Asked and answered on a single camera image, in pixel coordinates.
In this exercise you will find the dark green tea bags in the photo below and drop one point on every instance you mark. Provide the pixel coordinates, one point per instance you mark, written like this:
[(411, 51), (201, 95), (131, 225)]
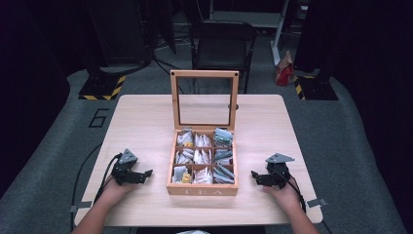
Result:
[(223, 155)]

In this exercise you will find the grey blue tea bags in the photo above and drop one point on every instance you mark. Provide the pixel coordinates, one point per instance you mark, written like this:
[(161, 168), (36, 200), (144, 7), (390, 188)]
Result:
[(224, 174)]

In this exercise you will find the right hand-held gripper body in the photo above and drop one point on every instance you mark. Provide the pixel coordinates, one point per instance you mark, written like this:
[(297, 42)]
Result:
[(277, 169)]

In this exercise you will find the white and red tea bags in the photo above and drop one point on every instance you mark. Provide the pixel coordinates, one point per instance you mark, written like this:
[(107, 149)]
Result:
[(202, 176)]

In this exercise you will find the white cloth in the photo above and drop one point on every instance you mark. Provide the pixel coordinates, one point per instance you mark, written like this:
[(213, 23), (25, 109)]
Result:
[(193, 232)]

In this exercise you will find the wooden tea box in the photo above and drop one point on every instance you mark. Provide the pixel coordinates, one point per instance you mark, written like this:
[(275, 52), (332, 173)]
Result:
[(203, 191)]

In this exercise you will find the person's right hand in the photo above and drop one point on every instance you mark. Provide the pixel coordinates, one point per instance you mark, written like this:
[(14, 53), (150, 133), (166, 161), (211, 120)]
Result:
[(285, 196)]

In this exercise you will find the person's left hand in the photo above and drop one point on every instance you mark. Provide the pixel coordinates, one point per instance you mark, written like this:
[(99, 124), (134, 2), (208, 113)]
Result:
[(115, 192)]

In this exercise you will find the white and yellow tea bags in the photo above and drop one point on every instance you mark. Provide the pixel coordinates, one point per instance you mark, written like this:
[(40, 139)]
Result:
[(185, 138), (180, 175)]

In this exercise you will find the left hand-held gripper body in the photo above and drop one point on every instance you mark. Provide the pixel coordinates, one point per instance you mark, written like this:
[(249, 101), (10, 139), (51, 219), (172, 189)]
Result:
[(125, 165)]

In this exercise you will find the black folding chair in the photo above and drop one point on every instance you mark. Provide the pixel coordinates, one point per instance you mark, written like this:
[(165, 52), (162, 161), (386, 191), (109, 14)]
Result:
[(222, 48)]

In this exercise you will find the white desk leg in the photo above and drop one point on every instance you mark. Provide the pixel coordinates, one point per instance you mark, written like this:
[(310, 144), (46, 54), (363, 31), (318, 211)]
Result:
[(278, 32)]

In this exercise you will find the white and grey tea bags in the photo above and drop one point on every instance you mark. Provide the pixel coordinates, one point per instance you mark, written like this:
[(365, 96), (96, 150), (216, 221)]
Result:
[(184, 156)]

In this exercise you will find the black yellow striped stand base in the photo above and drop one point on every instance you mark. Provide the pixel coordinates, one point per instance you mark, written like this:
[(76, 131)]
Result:
[(314, 87), (103, 87)]

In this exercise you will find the red paper bag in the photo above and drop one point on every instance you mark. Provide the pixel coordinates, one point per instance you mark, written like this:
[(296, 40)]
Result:
[(284, 72)]

